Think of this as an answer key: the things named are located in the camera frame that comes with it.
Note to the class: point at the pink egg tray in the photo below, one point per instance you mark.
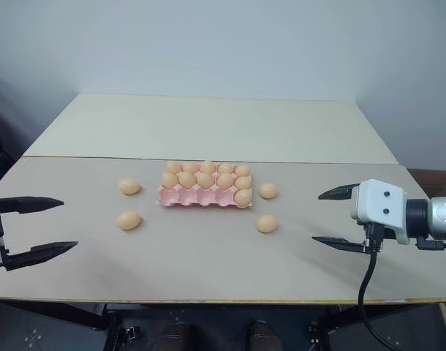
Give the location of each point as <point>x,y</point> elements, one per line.
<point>193,196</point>

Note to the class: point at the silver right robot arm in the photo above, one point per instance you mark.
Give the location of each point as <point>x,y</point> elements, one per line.
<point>442,215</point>

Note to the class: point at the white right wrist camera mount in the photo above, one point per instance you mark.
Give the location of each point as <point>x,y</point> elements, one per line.
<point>376,203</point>

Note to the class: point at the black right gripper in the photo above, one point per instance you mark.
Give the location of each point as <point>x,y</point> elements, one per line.
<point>388,233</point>

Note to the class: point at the tan egg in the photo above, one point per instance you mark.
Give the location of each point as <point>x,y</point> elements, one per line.
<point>243,196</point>
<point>242,170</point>
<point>129,186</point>
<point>205,180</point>
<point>267,223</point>
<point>169,179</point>
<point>268,190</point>
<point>208,167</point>
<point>128,220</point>
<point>225,180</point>
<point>173,167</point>
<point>242,183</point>
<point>187,180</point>
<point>191,168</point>
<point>226,168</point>

